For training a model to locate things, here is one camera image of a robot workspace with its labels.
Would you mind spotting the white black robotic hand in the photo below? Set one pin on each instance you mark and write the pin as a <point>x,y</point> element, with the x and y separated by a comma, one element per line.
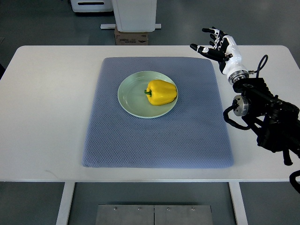
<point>223,50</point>

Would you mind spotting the yellow bell pepper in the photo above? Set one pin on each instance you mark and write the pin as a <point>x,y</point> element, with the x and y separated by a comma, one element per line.
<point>159,92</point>

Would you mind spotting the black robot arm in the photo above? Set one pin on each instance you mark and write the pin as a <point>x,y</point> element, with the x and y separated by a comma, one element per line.
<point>274,121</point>

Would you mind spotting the light green plate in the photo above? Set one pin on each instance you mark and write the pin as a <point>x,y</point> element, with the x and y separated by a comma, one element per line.
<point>133,100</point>

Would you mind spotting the blue-grey textured mat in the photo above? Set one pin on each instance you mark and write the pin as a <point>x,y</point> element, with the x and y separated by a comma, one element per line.
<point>192,135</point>

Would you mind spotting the cardboard box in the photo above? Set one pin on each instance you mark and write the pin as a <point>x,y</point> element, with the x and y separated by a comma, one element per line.
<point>130,38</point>

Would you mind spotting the white cabinet with slot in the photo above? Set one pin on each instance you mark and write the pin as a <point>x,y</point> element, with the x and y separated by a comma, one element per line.
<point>91,6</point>

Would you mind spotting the white pedestal machine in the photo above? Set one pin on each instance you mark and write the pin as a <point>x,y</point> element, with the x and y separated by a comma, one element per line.
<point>134,16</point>

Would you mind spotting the grey metal base plate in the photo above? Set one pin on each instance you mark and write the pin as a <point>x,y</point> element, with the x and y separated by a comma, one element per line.
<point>154,215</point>

